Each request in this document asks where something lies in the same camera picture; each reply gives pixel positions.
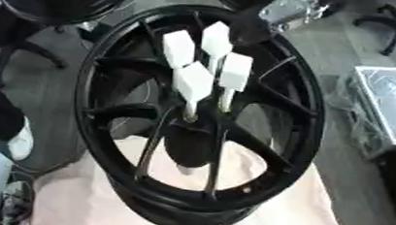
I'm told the white pin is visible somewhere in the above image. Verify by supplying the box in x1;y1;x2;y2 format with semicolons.
159;28;199;72
169;59;218;123
214;50;255;115
198;19;237;76

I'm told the black spoked wheel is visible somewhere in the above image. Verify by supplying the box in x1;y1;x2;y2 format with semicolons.
66;0;333;225

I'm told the clear plastic bag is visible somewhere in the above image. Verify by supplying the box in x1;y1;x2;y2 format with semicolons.
257;0;333;34

